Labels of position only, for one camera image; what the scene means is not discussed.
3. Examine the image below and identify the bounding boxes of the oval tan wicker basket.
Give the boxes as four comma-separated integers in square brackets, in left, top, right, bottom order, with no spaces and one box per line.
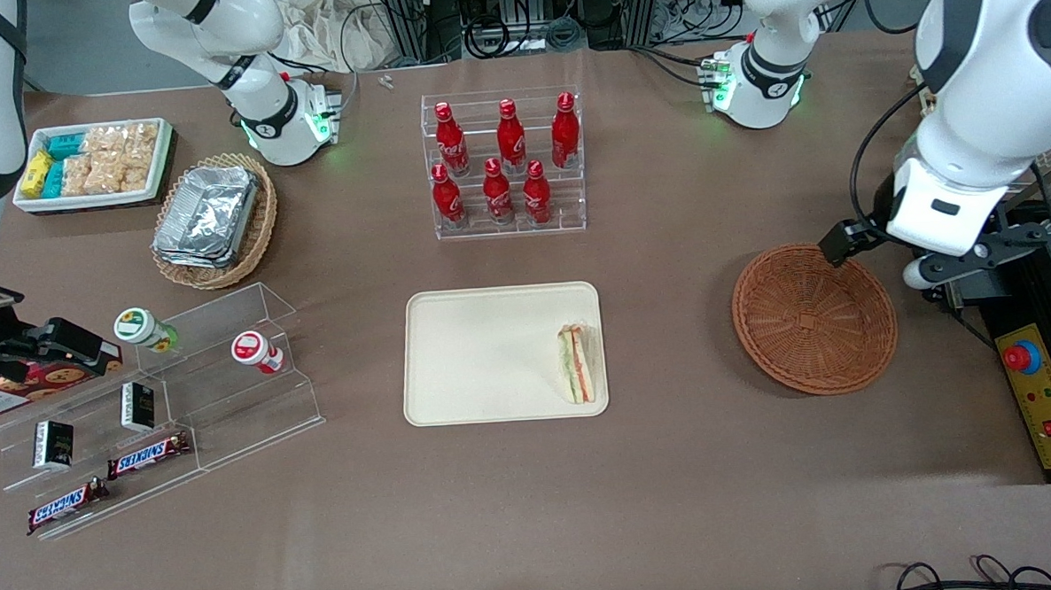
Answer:
[147,151,281,292]

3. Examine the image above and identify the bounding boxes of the yellow snack packet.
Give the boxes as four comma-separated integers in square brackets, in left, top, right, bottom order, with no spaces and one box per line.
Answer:
[19,149,56,199]

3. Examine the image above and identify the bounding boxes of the black machine housing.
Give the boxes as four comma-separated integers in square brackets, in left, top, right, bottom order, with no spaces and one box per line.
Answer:
[930,201,1051,491]

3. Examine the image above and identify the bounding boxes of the beige plastic tray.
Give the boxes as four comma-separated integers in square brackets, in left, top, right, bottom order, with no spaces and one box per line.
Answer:
[399,280,611,427]

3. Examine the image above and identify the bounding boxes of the red emergency stop button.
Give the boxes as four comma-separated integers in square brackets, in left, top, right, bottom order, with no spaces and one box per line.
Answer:
[1003,341,1042,376]

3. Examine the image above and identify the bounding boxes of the black coiled cable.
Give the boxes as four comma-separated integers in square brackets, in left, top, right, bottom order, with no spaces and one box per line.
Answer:
[463,16,512,61]

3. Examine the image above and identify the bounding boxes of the red cookie box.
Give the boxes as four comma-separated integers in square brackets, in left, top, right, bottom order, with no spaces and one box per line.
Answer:
[0,339,126,421]

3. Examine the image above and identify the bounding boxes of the clear bag of rice crackers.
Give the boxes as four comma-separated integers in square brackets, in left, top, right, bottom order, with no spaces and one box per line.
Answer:
[87,153,154,195]
[123,122,162,165]
[60,154,95,198]
[83,126,128,159]

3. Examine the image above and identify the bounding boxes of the black cables at table edge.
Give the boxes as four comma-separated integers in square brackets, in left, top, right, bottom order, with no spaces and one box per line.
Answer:
[865,553,1051,590]

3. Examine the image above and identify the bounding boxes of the beige cloth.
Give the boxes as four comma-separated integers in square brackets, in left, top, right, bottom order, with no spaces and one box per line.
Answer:
[277,0,393,76]

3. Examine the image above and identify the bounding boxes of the round brown wicker basket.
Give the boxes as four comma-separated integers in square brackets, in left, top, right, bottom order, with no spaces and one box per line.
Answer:
[729,239,901,400]

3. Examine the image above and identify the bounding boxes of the red lid drink bottle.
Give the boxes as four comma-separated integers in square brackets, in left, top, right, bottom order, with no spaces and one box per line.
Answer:
[230,330,287,377]

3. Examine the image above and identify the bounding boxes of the triangle sandwich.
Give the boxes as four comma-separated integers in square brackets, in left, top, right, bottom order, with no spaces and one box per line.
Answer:
[556,322,598,406]

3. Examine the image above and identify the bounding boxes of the red cola bottle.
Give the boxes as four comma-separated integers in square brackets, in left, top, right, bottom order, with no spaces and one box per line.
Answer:
[549,91,582,170]
[482,158,515,226]
[521,159,554,226]
[431,162,468,230]
[433,101,471,177]
[494,98,527,175]

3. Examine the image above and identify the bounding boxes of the white rectangular snack tray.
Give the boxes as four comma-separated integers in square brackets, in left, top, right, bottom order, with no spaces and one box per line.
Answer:
[10,117,176,214]

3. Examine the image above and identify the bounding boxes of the clear acrylic step shelf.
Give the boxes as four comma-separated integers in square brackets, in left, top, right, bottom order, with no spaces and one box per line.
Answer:
[0,280,331,542]

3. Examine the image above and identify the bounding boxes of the clear acrylic bottle rack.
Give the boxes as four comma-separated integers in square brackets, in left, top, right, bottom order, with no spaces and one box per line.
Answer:
[419,86,588,241]

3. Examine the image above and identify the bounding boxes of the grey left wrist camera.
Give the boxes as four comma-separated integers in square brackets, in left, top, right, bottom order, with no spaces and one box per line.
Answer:
[899,221,1051,291]

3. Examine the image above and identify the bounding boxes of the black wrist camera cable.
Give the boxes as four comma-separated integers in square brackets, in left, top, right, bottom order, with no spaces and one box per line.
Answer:
[843,82,936,239]

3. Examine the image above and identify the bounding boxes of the stack of foil trays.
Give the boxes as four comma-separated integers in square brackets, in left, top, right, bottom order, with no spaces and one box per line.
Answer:
[149,164,264,273]

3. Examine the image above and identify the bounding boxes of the yellow control panel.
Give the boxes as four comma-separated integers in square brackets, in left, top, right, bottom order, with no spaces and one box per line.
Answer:
[994,323,1051,472]

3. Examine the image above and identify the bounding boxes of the small black box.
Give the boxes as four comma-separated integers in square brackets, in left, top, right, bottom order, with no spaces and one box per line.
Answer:
[120,381,157,434]
[32,419,76,470]

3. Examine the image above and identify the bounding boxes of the Snickers chocolate bar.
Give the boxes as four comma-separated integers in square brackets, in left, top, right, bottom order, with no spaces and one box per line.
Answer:
[106,432,193,481]
[26,477,112,536]

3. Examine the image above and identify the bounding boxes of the green lid drink bottle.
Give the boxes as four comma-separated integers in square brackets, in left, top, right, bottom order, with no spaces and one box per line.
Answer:
[113,306,179,355]

